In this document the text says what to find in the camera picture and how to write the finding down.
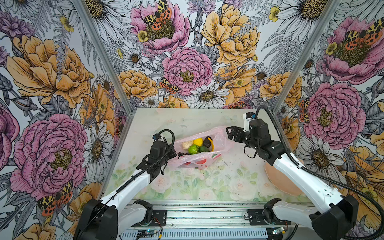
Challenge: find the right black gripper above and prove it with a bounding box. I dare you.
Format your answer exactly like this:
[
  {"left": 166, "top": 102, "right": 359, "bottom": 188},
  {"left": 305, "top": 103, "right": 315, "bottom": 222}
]
[{"left": 225, "top": 125, "right": 260, "bottom": 150}]

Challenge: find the pink plastic bag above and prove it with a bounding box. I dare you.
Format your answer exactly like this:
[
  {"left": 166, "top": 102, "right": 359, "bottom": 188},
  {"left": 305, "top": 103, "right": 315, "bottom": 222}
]
[{"left": 168, "top": 127, "right": 235, "bottom": 170}]

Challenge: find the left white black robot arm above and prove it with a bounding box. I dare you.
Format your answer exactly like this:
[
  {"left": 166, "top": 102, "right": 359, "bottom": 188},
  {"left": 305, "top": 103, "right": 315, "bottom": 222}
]
[{"left": 74, "top": 138, "right": 177, "bottom": 240}]

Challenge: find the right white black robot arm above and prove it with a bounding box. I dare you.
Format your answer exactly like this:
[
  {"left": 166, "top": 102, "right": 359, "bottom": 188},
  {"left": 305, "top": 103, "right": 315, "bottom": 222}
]
[{"left": 226, "top": 119, "right": 359, "bottom": 240}]

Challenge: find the black fake grape bunch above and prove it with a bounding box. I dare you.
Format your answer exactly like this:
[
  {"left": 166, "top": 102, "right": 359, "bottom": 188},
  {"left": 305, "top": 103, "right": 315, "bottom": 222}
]
[{"left": 178, "top": 153, "right": 189, "bottom": 158}]

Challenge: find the yellow fake banana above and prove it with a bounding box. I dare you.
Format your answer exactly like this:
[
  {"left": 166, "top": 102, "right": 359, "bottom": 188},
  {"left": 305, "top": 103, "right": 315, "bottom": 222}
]
[{"left": 208, "top": 137, "right": 215, "bottom": 152}]

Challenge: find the dark purple fake fruit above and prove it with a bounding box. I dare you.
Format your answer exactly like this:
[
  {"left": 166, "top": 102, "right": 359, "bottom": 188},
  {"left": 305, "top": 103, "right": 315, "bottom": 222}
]
[{"left": 203, "top": 137, "right": 212, "bottom": 149}]

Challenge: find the bright green fake lime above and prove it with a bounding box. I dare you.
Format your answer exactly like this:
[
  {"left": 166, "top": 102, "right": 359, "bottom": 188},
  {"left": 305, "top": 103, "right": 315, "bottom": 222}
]
[{"left": 188, "top": 145, "right": 200, "bottom": 155}]

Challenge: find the dark green fake avocado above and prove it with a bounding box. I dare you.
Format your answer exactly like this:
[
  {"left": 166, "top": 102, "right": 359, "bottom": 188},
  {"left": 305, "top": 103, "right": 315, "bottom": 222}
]
[{"left": 199, "top": 145, "right": 210, "bottom": 153}]

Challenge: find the yellow fake lemon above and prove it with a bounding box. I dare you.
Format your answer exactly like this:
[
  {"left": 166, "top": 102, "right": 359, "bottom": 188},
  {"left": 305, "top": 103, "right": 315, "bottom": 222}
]
[{"left": 193, "top": 138, "right": 204, "bottom": 147}]

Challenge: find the left green circuit board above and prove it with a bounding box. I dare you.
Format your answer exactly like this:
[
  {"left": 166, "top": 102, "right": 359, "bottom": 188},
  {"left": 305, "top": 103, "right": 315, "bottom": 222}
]
[{"left": 136, "top": 229, "right": 158, "bottom": 240}]

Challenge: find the green circuit board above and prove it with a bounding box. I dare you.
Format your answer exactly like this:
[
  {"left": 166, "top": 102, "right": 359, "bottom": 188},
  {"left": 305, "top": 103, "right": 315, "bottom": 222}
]
[
  {"left": 271, "top": 227, "right": 286, "bottom": 235},
  {"left": 136, "top": 229, "right": 158, "bottom": 240}
]

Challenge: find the right green circuit board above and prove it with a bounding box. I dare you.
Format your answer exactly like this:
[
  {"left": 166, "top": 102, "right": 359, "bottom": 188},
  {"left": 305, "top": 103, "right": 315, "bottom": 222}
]
[{"left": 271, "top": 227, "right": 286, "bottom": 235}]

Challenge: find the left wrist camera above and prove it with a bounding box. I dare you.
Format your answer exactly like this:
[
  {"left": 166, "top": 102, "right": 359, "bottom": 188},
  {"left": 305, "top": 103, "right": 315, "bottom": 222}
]
[{"left": 153, "top": 133, "right": 162, "bottom": 141}]

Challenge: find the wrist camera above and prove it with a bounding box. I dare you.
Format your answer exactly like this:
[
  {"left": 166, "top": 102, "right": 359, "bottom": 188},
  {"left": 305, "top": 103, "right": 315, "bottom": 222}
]
[
  {"left": 153, "top": 133, "right": 162, "bottom": 141},
  {"left": 243, "top": 112, "right": 255, "bottom": 132}
]

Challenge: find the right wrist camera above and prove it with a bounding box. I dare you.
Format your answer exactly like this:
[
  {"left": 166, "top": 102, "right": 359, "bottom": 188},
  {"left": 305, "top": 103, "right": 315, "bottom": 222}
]
[{"left": 243, "top": 112, "right": 255, "bottom": 132}]

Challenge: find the left aluminium corner post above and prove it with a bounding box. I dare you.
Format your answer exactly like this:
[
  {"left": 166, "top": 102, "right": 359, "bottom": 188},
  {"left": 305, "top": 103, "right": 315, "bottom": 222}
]
[{"left": 74, "top": 1, "right": 133, "bottom": 117}]

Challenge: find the aluminium corner post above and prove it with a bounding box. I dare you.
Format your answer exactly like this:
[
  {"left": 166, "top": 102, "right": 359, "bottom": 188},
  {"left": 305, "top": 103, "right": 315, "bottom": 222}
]
[
  {"left": 273, "top": 0, "right": 340, "bottom": 113},
  {"left": 74, "top": 1, "right": 133, "bottom": 117}
]

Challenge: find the left black cable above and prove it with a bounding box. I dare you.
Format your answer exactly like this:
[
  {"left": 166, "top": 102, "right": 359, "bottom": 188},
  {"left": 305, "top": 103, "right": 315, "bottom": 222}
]
[{"left": 86, "top": 128, "right": 176, "bottom": 223}]

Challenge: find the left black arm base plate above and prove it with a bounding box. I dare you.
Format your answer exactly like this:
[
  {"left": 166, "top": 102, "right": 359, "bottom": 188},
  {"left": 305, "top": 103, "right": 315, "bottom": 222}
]
[{"left": 133, "top": 210, "right": 168, "bottom": 227}]

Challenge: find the aluminium mounting rail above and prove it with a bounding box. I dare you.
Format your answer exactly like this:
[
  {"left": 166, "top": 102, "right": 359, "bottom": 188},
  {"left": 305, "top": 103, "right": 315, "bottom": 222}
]
[{"left": 119, "top": 200, "right": 304, "bottom": 230}]

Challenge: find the white slotted cable duct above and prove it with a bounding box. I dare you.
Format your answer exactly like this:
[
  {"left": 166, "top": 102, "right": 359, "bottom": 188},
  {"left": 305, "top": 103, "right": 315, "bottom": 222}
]
[{"left": 117, "top": 228, "right": 269, "bottom": 240}]

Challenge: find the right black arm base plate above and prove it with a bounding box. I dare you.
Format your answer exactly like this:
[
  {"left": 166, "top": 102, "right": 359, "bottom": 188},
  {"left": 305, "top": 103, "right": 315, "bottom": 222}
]
[{"left": 243, "top": 209, "right": 292, "bottom": 226}]

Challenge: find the right black corrugated cable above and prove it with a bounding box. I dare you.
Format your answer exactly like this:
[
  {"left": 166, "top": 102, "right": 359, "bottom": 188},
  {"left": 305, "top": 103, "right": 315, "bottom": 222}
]
[{"left": 254, "top": 104, "right": 384, "bottom": 240}]

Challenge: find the right aluminium corner post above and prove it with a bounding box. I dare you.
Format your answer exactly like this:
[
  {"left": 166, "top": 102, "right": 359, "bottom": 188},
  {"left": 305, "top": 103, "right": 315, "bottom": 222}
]
[{"left": 273, "top": 0, "right": 340, "bottom": 113}]

